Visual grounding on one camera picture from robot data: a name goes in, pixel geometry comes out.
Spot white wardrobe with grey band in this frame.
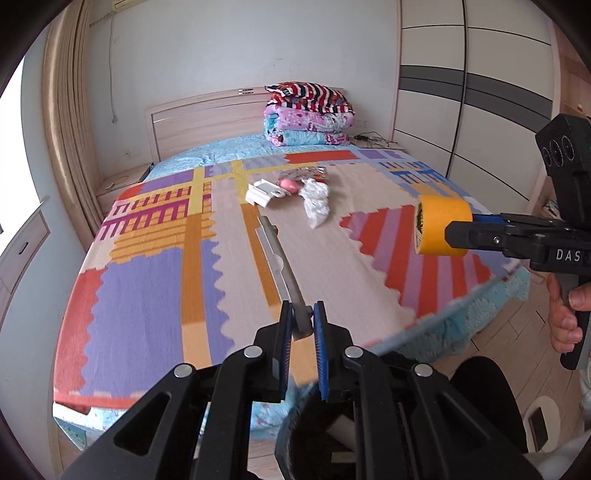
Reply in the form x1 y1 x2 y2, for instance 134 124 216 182
392 0 555 204

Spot striped folded blanket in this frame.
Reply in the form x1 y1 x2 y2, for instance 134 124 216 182
265 82 354 114

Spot wooden nightstand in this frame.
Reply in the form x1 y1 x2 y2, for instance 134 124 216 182
346 138 407 154
96 162 153 217

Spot beige curtain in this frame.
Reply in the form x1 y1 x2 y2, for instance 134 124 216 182
41 0 121 252

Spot yellow tape roll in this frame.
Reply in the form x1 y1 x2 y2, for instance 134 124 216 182
412 195 474 256

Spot bed with blue floral sheet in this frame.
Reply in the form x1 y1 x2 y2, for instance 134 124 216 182
53 134 532 450

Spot thin white wall cable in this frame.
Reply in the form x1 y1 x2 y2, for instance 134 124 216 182
108 32 117 124

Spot white box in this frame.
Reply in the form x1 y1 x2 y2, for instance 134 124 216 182
246 179 287 207

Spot pink printed folded quilt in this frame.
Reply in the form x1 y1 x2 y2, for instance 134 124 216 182
264 104 355 134

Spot light wooden cabinet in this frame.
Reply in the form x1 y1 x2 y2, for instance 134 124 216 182
549 28 591 121

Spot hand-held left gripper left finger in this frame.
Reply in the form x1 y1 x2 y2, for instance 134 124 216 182
60 301 296 480

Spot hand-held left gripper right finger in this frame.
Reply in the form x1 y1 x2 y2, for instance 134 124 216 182
314 301 543 480

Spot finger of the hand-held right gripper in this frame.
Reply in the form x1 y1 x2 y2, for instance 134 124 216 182
471 212 565 228
444 220 546 260

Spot grey metal bar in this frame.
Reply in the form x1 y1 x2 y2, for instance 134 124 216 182
256 215 315 341

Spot light wooden headboard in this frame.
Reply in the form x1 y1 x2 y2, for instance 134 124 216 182
144 88 356 162

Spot person's right hand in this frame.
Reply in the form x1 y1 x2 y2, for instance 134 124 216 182
546 274 591 355

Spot colourful snack wrapper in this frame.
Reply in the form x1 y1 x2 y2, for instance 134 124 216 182
276 167 329 183

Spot white plastic bag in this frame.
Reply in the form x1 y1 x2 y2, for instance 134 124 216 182
300 180 331 230

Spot person's light trousers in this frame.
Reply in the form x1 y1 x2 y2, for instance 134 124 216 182
526 438 587 480

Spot blue printed folded quilt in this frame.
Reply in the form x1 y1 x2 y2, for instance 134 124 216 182
264 126 352 147

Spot white slipper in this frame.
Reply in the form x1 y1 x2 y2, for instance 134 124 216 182
524 397 561 455

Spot window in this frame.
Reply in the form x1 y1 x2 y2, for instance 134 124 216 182
0 60 42 259

